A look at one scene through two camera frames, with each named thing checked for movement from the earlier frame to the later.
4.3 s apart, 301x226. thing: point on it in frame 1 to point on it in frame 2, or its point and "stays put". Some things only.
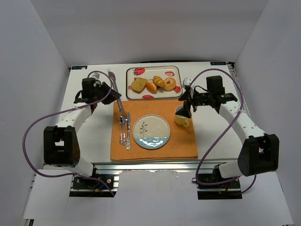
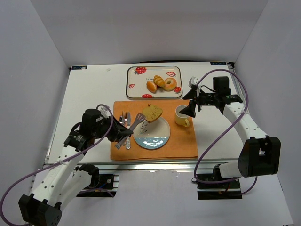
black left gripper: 105,92 to 113,128
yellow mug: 180,120 stays put
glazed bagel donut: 170,84 stays put
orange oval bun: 151,87 stays put
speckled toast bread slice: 138,84 to 152,112
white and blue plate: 151,131 stays put
